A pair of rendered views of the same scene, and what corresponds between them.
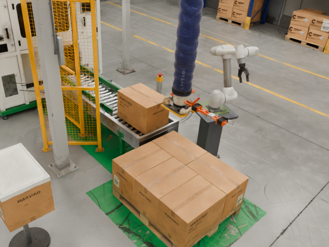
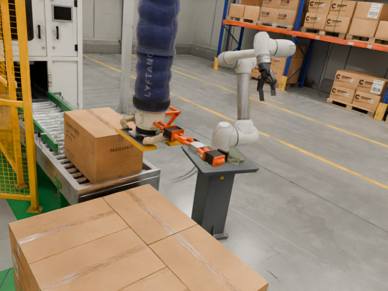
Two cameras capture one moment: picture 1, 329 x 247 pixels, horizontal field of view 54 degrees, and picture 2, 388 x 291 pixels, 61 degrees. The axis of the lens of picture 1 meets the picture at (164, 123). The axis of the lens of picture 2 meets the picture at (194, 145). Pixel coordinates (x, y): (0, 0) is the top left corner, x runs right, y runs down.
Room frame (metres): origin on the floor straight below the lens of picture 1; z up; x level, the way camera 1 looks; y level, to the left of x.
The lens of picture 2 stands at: (1.37, -0.53, 1.87)
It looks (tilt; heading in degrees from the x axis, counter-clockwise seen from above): 23 degrees down; 2
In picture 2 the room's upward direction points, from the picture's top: 8 degrees clockwise
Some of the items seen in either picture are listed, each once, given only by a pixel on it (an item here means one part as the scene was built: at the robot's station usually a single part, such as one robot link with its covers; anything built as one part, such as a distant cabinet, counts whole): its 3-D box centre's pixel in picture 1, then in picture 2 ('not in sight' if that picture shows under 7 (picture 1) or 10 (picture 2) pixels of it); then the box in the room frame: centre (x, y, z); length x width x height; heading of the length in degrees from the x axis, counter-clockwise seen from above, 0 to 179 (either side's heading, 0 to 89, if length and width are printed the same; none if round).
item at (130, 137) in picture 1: (89, 107); (29, 141); (4.10, 1.12, 0.50); 2.31 x 0.05 x 0.19; 45
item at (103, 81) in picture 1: (108, 82); (76, 113); (4.77, 0.96, 0.60); 1.60 x 0.10 x 0.09; 45
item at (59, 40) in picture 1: (58, 49); not in sight; (3.39, 1.23, 1.62); 0.20 x 0.05 x 0.30; 45
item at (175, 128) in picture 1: (158, 137); (121, 193); (3.51, 0.06, 0.47); 0.70 x 0.03 x 0.15; 135
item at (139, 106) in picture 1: (143, 108); (102, 143); (3.77, 0.30, 0.75); 0.60 x 0.40 x 0.40; 46
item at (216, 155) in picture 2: (221, 121); (213, 157); (2.85, -0.58, 1.19); 0.08 x 0.07 x 0.05; 44
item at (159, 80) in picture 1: (157, 107); not in sight; (4.27, 0.12, 0.50); 0.07 x 0.07 x 1.00; 45
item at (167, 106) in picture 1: (174, 109); (135, 135); (3.21, -0.10, 1.09); 0.34 x 0.10 x 0.05; 44
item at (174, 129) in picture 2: (197, 107); (173, 132); (3.10, -0.34, 1.19); 0.10 x 0.08 x 0.06; 134
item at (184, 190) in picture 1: (177, 181); (130, 278); (2.83, -0.21, 0.34); 1.20 x 1.00 x 0.40; 45
